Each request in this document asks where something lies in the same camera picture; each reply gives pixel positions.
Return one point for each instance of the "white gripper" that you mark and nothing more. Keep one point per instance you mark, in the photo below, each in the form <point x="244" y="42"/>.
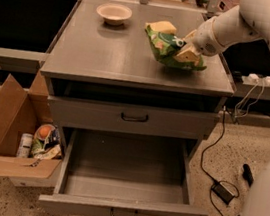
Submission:
<point x="205" y="37"/>

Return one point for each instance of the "green rice chip bag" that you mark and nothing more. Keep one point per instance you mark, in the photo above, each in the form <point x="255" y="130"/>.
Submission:
<point x="165" y="46"/>

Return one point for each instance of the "grey drawer cabinet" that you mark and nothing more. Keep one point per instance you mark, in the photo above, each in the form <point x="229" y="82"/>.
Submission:
<point x="97" y="62"/>

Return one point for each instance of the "closed grey upper drawer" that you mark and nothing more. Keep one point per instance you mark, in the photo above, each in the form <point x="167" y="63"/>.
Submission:
<point x="128" y="118"/>

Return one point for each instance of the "open grey lower drawer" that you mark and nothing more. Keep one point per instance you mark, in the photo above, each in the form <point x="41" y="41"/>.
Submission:
<point x="116" y="174"/>

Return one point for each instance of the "colourful snack bag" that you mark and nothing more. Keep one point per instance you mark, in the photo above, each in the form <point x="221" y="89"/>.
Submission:
<point x="46" y="143"/>

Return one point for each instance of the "yellow sponge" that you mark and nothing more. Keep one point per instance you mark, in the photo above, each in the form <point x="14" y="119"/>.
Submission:
<point x="165" y="27"/>

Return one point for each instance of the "white paper bowl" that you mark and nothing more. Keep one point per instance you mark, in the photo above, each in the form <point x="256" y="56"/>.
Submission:
<point x="114" y="14"/>

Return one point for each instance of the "white power strip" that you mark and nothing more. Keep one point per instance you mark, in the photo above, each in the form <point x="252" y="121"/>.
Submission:
<point x="257" y="79"/>

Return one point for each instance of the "black metal bar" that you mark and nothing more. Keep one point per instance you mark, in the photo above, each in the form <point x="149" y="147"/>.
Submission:
<point x="247" y="174"/>

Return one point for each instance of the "black power adapter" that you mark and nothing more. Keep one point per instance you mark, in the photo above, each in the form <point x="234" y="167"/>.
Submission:
<point x="224" y="194"/>

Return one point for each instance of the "brown cardboard box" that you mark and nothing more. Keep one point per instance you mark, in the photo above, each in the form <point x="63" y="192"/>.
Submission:
<point x="22" y="112"/>

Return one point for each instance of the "white can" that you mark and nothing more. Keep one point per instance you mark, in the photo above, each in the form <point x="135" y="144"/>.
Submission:
<point x="25" y="145"/>

